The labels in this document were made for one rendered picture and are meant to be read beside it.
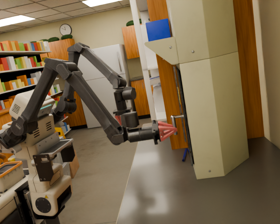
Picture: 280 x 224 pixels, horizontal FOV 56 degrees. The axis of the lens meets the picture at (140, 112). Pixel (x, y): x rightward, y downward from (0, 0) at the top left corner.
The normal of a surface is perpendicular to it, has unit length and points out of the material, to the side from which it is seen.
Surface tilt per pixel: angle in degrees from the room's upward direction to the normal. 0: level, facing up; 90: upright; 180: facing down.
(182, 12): 90
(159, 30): 90
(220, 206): 0
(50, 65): 84
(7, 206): 90
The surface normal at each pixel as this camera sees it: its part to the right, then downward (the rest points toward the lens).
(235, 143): 0.63, 0.04
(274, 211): -0.18, -0.96
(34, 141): 0.97, 0.01
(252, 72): -0.08, 0.22
